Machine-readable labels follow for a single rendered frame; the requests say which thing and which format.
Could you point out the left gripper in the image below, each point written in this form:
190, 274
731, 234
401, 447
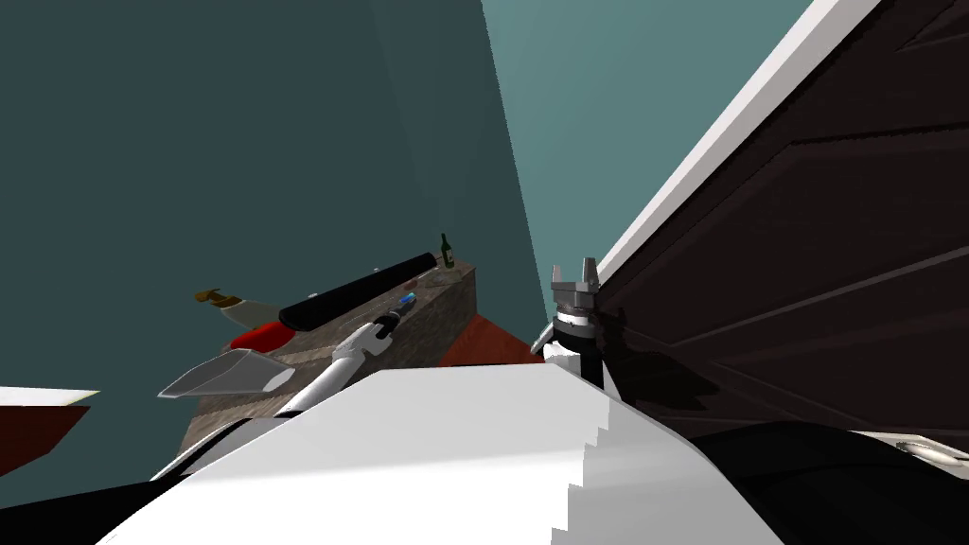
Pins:
387, 324

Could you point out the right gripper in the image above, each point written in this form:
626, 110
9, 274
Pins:
573, 297

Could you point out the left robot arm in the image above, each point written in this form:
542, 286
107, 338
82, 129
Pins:
341, 367

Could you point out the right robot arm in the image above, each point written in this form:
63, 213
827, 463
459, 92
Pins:
817, 484

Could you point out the small blue object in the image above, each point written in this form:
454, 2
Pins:
409, 300

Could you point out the brown stone table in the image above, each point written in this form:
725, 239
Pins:
431, 325

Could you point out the long black cylinder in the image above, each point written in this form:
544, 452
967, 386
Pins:
356, 291

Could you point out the green bottle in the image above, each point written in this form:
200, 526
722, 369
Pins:
447, 253

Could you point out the red rounded object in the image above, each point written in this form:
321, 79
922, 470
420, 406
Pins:
261, 337

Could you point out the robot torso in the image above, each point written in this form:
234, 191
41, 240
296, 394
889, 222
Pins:
424, 469

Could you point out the dark brown door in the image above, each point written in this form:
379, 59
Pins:
833, 227

